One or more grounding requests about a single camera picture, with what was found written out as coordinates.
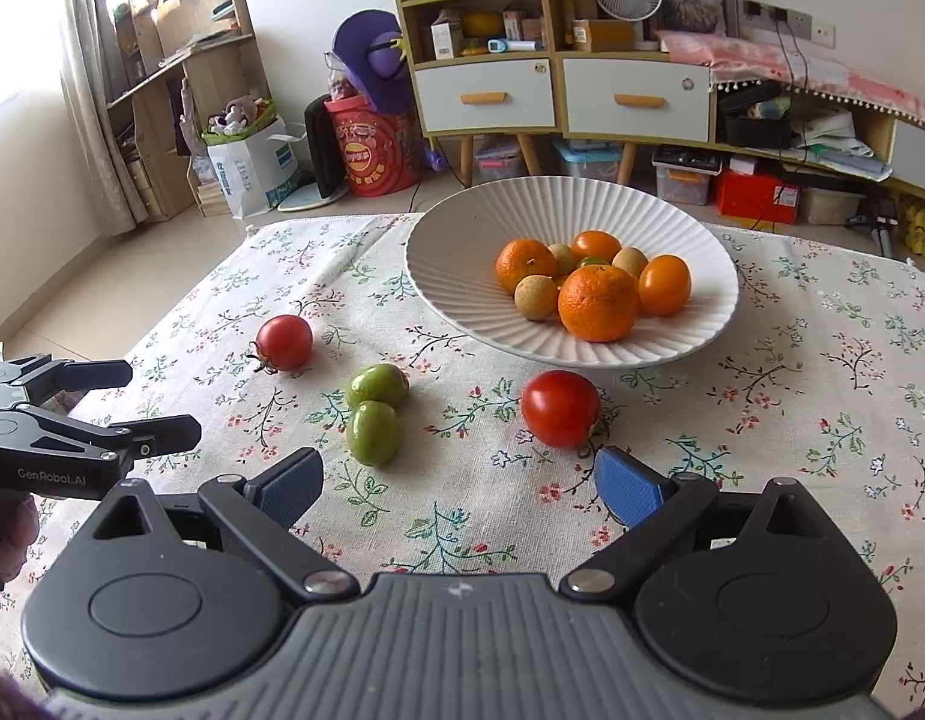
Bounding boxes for person's left hand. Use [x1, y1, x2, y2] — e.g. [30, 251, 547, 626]
[0, 496, 41, 602]

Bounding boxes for small orange tangerine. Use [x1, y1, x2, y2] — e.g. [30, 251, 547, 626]
[495, 238, 559, 295]

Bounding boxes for black storage box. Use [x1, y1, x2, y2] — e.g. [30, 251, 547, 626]
[716, 85, 795, 150]

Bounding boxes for red printed bucket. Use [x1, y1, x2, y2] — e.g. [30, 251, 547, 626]
[325, 92, 423, 198]

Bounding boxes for pink cloth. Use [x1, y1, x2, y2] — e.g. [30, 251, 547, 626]
[655, 28, 925, 130]

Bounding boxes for clear plastic storage box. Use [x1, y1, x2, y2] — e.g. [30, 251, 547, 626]
[652, 145, 723, 206]

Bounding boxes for wooden cabinet with white drawers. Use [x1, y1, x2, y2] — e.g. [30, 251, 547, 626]
[382, 0, 723, 185]

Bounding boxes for beige curtain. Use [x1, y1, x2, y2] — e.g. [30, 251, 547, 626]
[59, 0, 149, 239]

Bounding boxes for white shopping bag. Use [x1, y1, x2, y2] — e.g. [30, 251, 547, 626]
[201, 116, 300, 220]

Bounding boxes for plush toys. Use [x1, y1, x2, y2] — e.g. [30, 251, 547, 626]
[209, 95, 277, 137]

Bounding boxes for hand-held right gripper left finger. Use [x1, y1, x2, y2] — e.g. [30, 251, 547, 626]
[93, 447, 360, 605]

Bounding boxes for red box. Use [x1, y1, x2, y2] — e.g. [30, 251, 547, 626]
[715, 170, 801, 225]

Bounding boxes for wooden bookshelf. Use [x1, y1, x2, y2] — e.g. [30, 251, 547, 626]
[106, 0, 281, 224]

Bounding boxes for black flat case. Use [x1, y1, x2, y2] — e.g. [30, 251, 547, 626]
[304, 94, 348, 200]

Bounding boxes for purple hat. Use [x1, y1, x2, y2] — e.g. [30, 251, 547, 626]
[332, 10, 412, 118]

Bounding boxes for wall socket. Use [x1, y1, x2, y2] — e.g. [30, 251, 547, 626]
[743, 0, 837, 47]

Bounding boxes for small orange tomato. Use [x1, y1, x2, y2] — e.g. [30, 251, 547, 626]
[571, 230, 623, 265]

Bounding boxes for large orange tomato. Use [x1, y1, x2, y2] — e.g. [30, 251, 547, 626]
[637, 254, 693, 317]

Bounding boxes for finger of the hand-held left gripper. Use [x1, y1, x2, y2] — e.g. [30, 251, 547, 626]
[0, 357, 134, 409]
[12, 405, 203, 463]

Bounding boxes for floral tablecloth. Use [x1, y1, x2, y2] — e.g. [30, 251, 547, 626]
[0, 214, 925, 713]

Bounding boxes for red tomato with stem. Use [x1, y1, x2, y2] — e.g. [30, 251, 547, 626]
[246, 314, 314, 374]

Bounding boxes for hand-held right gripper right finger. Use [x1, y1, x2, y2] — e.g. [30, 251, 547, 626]
[559, 445, 831, 605]

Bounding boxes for large orange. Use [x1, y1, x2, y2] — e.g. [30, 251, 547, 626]
[557, 264, 641, 344]

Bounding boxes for white ribbed bowl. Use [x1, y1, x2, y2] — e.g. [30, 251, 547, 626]
[403, 176, 741, 368]

